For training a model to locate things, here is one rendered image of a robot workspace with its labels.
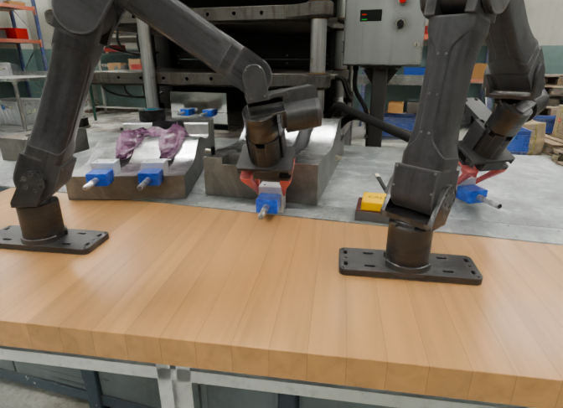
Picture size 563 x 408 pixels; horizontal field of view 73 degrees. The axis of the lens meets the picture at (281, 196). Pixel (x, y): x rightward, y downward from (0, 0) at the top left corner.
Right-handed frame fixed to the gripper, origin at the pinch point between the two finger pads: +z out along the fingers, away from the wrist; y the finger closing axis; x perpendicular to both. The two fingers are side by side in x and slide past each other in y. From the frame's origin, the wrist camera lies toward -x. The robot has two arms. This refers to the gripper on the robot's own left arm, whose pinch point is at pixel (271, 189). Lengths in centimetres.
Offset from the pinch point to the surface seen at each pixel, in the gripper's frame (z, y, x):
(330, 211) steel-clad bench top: 4.7, -12.0, 0.8
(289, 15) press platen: 7, 10, -95
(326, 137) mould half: 9.4, -9.1, -28.0
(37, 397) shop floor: 80, 85, 30
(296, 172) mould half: 0.2, -4.5, -5.6
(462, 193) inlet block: 5.9, -39.0, -7.4
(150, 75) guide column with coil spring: 28, 71, -87
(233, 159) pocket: 2.7, 11.1, -11.2
